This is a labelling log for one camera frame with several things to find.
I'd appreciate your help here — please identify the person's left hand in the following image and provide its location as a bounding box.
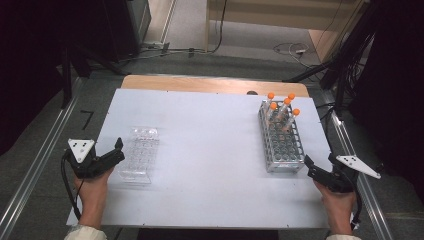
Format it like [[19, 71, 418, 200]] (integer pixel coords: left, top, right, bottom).
[[73, 167, 115, 218]]

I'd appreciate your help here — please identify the black hanging cable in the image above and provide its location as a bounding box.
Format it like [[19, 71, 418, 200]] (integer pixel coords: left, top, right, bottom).
[[206, 0, 230, 55]]

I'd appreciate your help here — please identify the metal test tube rack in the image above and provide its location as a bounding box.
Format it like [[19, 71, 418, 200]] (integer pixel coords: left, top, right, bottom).
[[257, 99, 306, 174]]

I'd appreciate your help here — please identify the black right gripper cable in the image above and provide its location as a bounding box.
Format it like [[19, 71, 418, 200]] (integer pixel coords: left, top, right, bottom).
[[349, 173, 365, 229]]

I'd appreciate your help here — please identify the white board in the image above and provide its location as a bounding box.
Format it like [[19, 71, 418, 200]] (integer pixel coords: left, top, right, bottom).
[[66, 87, 334, 231]]

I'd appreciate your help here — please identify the black cabinet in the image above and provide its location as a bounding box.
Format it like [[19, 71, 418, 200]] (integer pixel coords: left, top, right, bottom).
[[99, 0, 153, 64]]

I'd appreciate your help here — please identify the white floor cable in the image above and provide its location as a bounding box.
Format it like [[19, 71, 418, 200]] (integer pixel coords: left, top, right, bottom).
[[272, 41, 313, 68]]

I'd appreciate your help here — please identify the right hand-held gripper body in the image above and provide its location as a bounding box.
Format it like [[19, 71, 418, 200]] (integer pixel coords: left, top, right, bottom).
[[324, 155, 382, 194]]

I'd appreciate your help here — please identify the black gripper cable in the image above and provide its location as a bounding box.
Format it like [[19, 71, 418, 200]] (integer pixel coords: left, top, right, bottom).
[[349, 173, 365, 229], [60, 150, 83, 222]]

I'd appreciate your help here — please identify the light wooden shelf unit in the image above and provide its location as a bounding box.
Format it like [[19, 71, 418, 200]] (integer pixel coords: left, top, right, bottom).
[[204, 0, 369, 65]]

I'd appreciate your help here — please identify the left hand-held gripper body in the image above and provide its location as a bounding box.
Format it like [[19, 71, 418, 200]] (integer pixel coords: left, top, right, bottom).
[[64, 138, 112, 180]]

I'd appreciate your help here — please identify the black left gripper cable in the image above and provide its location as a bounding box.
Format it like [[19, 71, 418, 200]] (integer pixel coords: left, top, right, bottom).
[[60, 150, 83, 222]]

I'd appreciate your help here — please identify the grey floor cable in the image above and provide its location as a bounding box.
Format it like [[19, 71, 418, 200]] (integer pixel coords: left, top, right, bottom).
[[119, 45, 208, 65]]

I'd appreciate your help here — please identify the clear plastic tube rack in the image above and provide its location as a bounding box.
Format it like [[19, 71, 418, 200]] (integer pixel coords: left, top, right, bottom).
[[115, 126, 161, 185]]

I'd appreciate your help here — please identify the black metal stand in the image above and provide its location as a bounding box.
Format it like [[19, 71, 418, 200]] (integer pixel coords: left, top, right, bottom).
[[282, 0, 379, 118], [59, 39, 132, 110]]

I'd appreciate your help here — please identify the person's right hand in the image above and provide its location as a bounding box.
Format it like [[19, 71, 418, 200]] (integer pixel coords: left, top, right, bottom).
[[313, 181, 357, 225]]

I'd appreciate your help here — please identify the dark curtain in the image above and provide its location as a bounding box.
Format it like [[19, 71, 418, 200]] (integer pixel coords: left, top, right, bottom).
[[348, 0, 424, 196]]

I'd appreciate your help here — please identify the metal floor rail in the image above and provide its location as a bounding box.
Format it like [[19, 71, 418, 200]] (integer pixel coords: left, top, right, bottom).
[[0, 77, 85, 240], [320, 89, 397, 240]]

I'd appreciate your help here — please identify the wooden table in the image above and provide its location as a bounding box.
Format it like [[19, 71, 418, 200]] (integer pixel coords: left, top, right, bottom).
[[120, 74, 311, 99]]

